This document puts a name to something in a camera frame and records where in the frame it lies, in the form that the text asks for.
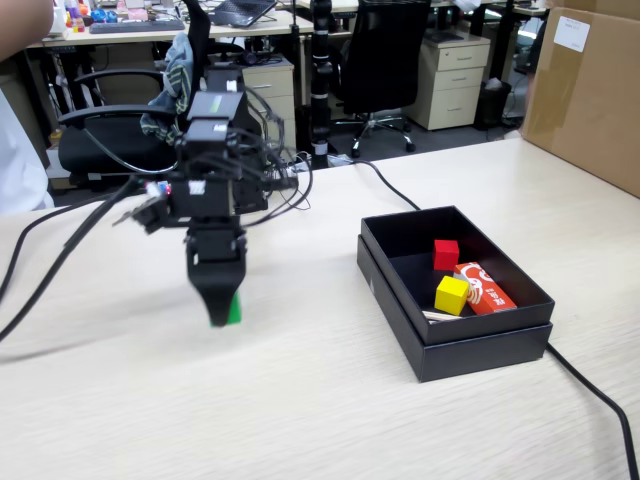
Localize beige office desk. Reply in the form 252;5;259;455
23;8;317;52

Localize large brown cardboard box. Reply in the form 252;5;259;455
519;0;640;199

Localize beige drawer pedestal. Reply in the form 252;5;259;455
403;33;492;132
241;55;297;152

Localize black waste bin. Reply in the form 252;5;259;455
473;76;515;132

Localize black mesh office chair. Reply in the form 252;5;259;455
338;0;433;159

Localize black laptop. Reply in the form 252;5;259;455
206;0;279;29

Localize green cube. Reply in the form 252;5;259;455
222;291;246;328

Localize black vertical pole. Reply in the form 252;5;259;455
308;0;335;170

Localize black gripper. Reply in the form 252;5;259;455
184;226;250;328

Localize black keyboard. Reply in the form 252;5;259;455
88;18;187;36

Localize striped grey cloth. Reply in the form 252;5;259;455
139;31;195;147

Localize thin black robot wires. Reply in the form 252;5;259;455
233;83;316;227

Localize thick black cable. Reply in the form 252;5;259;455
349;157;640;480
0;195;109;304
0;177;144;347

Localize orange printed carton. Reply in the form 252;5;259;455
453;260;519;317

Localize red cube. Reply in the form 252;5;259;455
431;238;461;273

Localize bare person forearm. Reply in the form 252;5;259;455
0;0;56;64

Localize black office chair with armrests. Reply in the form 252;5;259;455
56;0;214;192

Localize white shirt torso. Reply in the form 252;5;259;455
0;88;56;217

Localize black cardboard box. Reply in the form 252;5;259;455
359;204;557;347

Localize yellow cube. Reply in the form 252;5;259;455
433;275;471;317

